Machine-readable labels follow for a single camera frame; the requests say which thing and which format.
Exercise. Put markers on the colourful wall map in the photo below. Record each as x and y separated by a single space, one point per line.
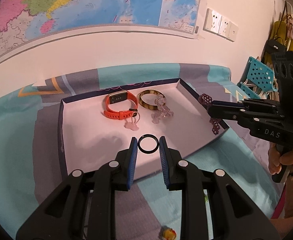
86 5

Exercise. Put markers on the small white wall plate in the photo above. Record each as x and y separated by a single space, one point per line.
233 31

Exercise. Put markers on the orange smartwatch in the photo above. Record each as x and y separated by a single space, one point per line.
132 97

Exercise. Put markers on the black handbag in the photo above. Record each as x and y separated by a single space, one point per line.
275 47

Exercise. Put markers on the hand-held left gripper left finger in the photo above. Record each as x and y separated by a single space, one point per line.
132 165

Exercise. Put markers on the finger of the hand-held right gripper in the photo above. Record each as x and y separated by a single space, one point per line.
226 103
221 113

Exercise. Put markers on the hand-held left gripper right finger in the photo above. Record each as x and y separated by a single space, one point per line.
164 165

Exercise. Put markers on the green mottled bangle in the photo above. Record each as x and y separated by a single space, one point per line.
142 105

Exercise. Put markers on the blue perforated plastic basket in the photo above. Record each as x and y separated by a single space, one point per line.
259 73

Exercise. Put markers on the pink translucent charm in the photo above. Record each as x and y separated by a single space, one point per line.
131 125

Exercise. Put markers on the pink hanging accessory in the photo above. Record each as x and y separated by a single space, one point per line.
291 27

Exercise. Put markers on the white wall socket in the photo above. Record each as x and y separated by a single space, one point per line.
224 27
212 21

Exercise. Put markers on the dark blue cardboard box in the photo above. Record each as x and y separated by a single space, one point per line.
91 130

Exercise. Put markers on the teal and grey printed blanket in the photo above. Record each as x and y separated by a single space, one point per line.
211 160

